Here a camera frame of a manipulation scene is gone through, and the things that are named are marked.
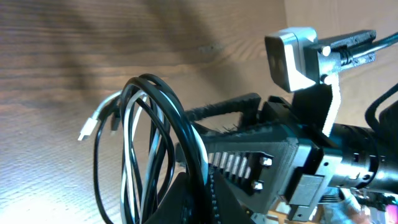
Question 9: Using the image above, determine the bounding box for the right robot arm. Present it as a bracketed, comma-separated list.
[187, 85, 397, 222]

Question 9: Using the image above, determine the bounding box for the white usb cable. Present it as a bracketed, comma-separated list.
[76, 89, 209, 224]

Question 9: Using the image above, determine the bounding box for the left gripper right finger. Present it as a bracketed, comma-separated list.
[210, 169, 254, 224]

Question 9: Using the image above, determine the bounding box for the black usb cable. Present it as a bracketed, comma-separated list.
[93, 73, 209, 224]

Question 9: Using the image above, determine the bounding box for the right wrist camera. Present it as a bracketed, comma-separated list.
[264, 27, 318, 93]

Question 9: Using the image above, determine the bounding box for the right camera cable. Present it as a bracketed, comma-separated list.
[340, 30, 398, 63]

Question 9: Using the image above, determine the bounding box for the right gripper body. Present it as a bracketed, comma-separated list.
[261, 96, 342, 221]

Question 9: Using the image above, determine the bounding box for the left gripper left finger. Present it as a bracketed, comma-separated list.
[145, 172, 194, 224]

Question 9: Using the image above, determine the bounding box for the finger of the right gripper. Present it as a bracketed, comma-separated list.
[185, 93, 261, 126]
[197, 123, 300, 213]

